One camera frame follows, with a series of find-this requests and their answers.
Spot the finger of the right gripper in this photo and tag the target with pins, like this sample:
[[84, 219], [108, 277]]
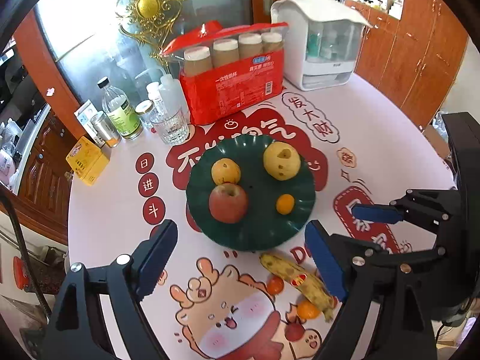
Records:
[[383, 214]]

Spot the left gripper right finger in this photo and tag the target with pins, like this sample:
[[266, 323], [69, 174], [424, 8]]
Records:
[[359, 273]]

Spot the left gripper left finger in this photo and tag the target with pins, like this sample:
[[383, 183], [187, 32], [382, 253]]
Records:
[[77, 328]]

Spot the spotted yellow banana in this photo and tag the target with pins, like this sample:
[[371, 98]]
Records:
[[310, 286]]

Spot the red lychee fruit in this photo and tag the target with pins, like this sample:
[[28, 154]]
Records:
[[294, 331]]

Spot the red cherry tomato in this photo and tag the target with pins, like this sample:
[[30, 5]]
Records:
[[275, 285]]

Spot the red apple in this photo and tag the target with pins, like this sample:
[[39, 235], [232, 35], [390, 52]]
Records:
[[228, 203]]

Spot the brown yellow russet pear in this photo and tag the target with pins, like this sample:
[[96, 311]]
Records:
[[225, 170]]

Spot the small orange tangerine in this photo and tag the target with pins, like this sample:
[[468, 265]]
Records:
[[307, 310]]

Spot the festive printed tablecloth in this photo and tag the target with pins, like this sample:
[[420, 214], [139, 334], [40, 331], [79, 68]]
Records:
[[211, 302]]

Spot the yellow cardboard box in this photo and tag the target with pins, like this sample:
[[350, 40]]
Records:
[[87, 161]]

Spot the small silver can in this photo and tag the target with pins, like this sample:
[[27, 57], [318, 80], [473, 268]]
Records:
[[106, 129]]

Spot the green label glass bottle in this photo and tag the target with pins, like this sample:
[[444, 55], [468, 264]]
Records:
[[119, 110]]

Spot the white carton box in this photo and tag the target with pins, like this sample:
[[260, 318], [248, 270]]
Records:
[[84, 114]]

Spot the clear ribbed drinking glass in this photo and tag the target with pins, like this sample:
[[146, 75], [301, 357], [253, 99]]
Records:
[[173, 129]]

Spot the small glass jar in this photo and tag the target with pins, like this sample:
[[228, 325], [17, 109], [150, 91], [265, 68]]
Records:
[[146, 112]]

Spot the red paper cup package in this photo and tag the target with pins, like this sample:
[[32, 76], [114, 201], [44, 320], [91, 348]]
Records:
[[226, 70]]

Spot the white squeeze bottle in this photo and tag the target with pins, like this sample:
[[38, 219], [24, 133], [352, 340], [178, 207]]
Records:
[[172, 95]]

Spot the gold ornament door decoration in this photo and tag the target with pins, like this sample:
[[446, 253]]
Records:
[[148, 22]]

